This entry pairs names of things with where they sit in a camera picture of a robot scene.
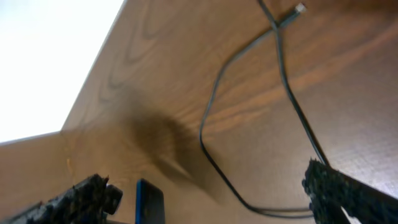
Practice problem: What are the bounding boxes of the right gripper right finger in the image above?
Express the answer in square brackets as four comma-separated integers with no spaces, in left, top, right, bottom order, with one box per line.
[302,160,397,224]

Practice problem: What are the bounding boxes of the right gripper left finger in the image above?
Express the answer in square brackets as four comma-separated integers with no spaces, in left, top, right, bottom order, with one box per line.
[6,174,123,224]

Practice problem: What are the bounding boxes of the blue Galaxy smartphone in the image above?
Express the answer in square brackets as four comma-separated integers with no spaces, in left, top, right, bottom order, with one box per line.
[135,179,165,224]

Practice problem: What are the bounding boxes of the black USB charging cable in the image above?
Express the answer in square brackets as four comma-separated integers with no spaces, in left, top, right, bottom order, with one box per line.
[198,0,330,218]

